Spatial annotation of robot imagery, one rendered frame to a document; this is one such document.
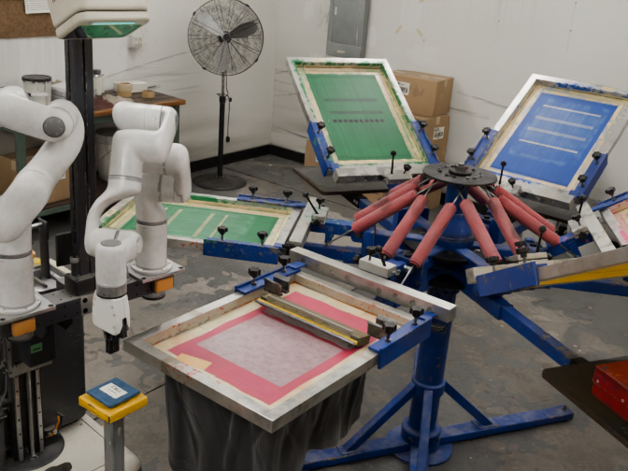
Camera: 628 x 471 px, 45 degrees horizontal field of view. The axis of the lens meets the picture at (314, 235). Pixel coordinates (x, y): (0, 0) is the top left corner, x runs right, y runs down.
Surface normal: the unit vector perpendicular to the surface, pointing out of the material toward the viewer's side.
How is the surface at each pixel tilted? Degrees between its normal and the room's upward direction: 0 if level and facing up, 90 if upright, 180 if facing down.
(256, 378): 0
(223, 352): 0
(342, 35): 90
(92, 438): 0
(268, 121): 90
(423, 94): 89
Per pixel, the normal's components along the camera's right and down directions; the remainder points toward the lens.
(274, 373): 0.07, -0.93
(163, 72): 0.78, 0.28
